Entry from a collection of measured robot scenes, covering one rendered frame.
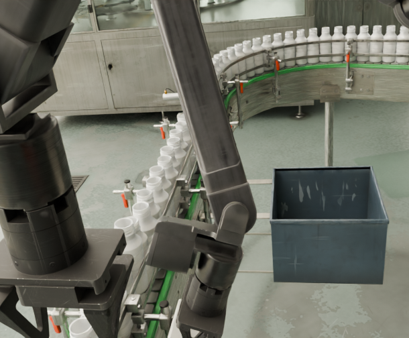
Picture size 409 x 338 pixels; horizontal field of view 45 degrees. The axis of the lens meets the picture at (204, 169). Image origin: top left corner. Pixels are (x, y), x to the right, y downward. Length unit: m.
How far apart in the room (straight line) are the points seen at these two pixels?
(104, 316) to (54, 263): 0.05
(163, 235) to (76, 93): 4.17
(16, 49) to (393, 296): 2.41
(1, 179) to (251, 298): 2.24
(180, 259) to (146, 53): 3.85
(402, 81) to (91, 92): 3.01
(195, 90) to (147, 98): 3.94
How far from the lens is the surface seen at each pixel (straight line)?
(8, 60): 0.30
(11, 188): 0.35
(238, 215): 0.63
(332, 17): 6.18
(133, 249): 0.97
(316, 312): 2.47
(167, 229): 0.66
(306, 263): 1.45
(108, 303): 0.38
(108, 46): 4.53
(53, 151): 0.35
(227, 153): 0.64
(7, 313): 0.42
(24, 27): 0.30
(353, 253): 1.44
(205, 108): 0.64
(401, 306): 2.55
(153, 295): 1.09
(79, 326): 0.85
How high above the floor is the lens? 1.71
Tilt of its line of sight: 27 degrees down
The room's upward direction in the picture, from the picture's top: 7 degrees counter-clockwise
